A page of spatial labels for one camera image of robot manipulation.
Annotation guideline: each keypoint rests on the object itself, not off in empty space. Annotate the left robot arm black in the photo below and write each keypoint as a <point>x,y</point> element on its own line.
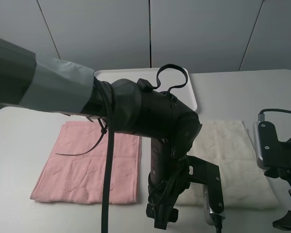
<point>137,108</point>

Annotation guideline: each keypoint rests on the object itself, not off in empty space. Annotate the pink terry towel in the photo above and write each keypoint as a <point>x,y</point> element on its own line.
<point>75,169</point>

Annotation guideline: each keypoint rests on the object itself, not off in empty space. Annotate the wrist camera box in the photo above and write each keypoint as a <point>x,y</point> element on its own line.
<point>208,175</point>
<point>264,145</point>

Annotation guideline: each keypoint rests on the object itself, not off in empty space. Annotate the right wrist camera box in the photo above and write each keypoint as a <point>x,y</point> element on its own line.
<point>264,145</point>

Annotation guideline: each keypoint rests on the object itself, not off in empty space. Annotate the cream white terry towel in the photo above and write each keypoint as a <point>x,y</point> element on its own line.
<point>226,143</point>

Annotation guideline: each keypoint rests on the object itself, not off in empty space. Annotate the white rectangular plastic tray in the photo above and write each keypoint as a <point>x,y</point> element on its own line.
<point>169,77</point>

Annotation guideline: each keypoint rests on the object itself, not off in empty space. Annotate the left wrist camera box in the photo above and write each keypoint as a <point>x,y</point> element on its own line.
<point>208,175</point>

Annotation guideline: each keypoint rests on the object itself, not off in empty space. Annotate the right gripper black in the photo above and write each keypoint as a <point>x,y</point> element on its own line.
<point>283,171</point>

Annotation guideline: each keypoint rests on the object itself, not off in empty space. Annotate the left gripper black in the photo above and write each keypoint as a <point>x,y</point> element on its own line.
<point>166,181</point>

